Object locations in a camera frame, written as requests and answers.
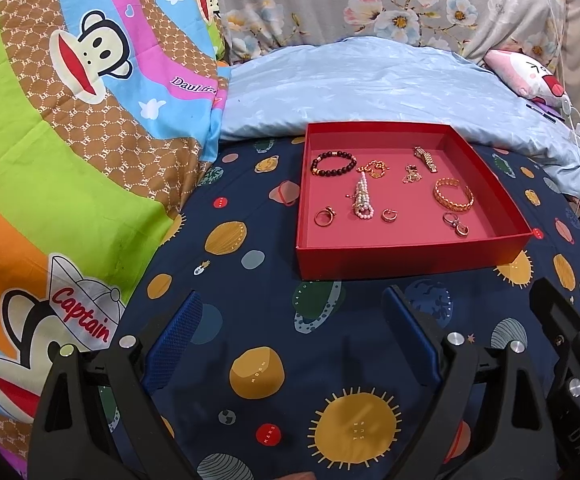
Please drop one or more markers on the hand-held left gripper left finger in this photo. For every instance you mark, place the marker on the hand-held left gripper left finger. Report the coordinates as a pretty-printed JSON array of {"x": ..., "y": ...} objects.
[{"x": 174, "y": 340}]

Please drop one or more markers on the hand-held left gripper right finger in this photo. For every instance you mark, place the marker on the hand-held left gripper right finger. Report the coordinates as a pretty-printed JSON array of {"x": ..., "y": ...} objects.
[{"x": 410, "y": 335}]

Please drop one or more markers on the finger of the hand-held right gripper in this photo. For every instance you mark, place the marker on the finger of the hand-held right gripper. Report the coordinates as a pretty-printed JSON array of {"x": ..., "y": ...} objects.
[{"x": 550, "y": 310}]

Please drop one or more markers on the red cardboard tray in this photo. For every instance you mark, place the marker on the red cardboard tray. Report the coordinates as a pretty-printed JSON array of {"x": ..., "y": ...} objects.
[{"x": 400, "y": 240}]

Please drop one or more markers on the gold hoop earring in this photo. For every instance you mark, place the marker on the gold hoop earring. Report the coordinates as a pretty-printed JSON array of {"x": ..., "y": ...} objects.
[{"x": 385, "y": 216}]

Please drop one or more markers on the navy planet print blanket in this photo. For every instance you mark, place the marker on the navy planet print blanket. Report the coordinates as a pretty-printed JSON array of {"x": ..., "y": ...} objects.
[{"x": 270, "y": 310}]

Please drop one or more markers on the cartoon monkey blanket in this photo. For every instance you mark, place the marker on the cartoon monkey blanket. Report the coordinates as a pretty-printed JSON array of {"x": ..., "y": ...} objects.
[{"x": 44, "y": 160}]

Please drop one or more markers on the pink plush toy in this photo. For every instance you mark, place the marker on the pink plush toy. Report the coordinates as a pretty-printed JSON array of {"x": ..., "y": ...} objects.
[{"x": 515, "y": 72}]

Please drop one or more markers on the light blue pillow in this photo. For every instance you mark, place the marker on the light blue pillow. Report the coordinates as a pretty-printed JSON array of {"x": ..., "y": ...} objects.
[{"x": 370, "y": 80}]

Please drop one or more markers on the floral pillow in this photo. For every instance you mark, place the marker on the floral pillow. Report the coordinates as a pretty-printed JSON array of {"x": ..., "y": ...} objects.
[{"x": 320, "y": 0}]

